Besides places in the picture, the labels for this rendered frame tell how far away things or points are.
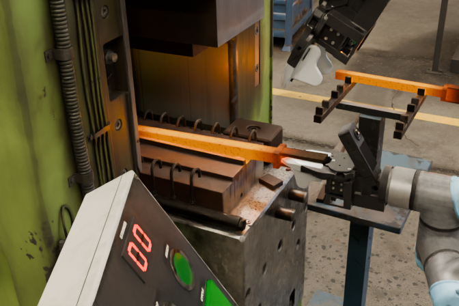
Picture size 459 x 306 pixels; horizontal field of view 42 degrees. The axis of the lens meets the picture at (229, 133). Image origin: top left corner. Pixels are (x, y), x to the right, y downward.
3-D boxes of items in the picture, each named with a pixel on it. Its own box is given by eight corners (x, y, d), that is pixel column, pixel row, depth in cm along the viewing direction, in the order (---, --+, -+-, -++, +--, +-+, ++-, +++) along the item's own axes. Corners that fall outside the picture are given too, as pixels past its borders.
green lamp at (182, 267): (202, 274, 80) (201, 248, 78) (184, 296, 76) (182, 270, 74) (182, 268, 81) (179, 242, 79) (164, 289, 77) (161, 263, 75)
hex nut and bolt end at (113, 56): (123, 85, 102) (119, 46, 99) (113, 91, 100) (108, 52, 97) (111, 83, 103) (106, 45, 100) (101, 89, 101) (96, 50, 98)
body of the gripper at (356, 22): (342, 69, 86) (388, -1, 79) (293, 37, 87) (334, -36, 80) (356, 52, 92) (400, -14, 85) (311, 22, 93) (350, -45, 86)
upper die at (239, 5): (264, 17, 116) (264, -32, 112) (217, 48, 101) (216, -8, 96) (91, -2, 133) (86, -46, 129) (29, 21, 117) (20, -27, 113)
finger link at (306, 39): (291, 70, 88) (322, 20, 84) (283, 65, 88) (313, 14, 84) (300, 63, 92) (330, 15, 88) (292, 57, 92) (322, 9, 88)
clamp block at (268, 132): (283, 149, 142) (283, 125, 139) (269, 166, 135) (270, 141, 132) (238, 140, 147) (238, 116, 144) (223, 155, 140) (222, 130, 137)
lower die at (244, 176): (263, 173, 133) (263, 139, 129) (223, 220, 117) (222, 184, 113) (109, 138, 149) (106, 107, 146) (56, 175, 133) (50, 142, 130)
